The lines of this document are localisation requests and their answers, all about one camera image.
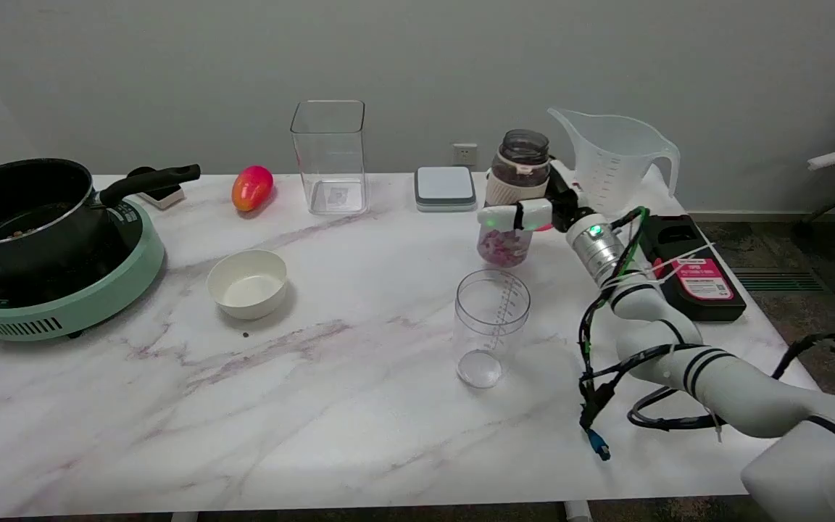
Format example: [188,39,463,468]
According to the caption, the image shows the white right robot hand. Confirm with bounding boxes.
[475,159,597,233]

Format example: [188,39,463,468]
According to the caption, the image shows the pink white candy pieces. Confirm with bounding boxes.
[478,228,533,268]

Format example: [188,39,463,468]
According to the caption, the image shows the clear plastic candy bottle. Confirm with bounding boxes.
[477,129,553,269]

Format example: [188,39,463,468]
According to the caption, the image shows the large translucent measuring pitcher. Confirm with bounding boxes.
[547,107,681,218]

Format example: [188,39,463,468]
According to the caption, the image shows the small clear measuring cup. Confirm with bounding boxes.
[453,269,532,389]

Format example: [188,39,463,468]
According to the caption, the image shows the black device with pink label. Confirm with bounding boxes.
[639,214,747,323]

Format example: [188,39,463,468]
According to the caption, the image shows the clear square storage container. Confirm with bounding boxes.
[290,100,369,216]

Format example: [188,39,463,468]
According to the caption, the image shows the floor vent grille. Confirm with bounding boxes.
[733,270,824,292]

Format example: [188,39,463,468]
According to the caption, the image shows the red orange mango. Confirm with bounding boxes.
[231,165,275,212]

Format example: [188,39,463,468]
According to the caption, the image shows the white bowl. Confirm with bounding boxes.
[207,249,289,320]

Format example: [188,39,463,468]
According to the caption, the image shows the green induction cooker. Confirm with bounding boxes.
[0,196,166,341]

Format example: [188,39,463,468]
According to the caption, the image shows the black saucepan with handle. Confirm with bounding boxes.
[0,158,201,281]

